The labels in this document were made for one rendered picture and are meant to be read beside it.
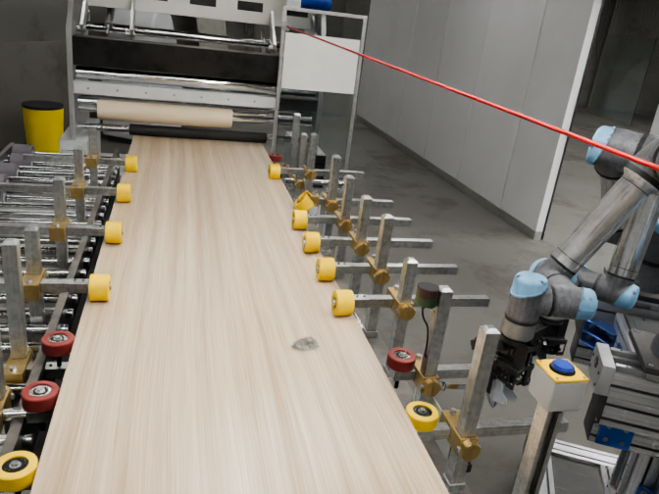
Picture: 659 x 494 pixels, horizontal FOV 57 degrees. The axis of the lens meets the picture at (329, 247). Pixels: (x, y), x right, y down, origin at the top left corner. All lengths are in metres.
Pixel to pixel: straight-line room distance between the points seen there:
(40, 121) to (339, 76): 3.39
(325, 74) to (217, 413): 2.85
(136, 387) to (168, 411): 0.12
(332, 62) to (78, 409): 2.94
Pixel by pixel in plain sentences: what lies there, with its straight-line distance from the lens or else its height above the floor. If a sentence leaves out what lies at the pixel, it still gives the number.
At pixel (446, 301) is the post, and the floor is 1.10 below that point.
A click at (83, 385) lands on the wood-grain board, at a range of 1.58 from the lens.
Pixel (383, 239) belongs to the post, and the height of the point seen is 1.08.
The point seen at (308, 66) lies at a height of 1.42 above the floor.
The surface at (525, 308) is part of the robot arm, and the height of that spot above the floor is 1.21.
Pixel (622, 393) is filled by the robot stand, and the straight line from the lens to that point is 1.85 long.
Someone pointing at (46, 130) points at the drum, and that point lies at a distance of 6.52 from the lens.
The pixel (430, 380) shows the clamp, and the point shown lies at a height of 0.87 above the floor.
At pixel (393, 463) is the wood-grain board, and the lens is 1.40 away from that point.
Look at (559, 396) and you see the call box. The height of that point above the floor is 1.19.
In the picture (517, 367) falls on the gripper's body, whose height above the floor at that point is 1.06.
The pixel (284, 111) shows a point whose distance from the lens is 3.97.
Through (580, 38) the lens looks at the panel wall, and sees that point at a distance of 5.71.
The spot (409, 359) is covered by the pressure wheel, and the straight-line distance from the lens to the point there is 1.75.
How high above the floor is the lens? 1.79
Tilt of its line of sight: 22 degrees down
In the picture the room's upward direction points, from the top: 7 degrees clockwise
